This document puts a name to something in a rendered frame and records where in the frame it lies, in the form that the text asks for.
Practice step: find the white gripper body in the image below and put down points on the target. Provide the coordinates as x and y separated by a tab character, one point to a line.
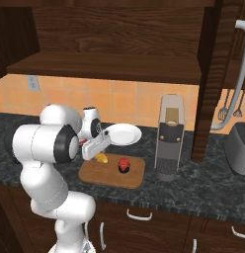
95	147

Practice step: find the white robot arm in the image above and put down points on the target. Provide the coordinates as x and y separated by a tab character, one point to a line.
42	145

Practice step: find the golden croissant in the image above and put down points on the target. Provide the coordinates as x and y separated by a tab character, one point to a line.
102	158

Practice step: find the wooden cutting board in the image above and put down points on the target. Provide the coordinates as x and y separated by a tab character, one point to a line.
111	174

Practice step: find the red jam jar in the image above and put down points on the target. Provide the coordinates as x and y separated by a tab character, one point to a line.
123	165

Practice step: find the dark wood cabinet door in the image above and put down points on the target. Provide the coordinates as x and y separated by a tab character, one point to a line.
210	82
14	39

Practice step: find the white round plate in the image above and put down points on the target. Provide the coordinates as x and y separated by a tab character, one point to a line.
125	134

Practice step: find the grey coffee machine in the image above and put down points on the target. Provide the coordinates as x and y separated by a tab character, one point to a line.
169	138

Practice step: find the dark wood drawer front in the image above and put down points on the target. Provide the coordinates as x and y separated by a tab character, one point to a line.
220	230
160	217

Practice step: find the dark wood base cupboard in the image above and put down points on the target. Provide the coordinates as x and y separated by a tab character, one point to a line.
16	217

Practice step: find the hanging slotted spatula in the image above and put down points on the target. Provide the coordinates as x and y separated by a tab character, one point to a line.
222	111

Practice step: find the grey toaster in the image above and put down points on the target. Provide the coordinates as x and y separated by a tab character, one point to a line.
239	149

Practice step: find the hanging metal spatula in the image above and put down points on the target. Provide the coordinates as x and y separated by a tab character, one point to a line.
238	107

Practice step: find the grey wall socket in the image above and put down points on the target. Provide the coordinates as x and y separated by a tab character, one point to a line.
33	83

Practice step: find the dark wood wall cabinet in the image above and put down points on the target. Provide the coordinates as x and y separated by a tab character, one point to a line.
121	42
238	42

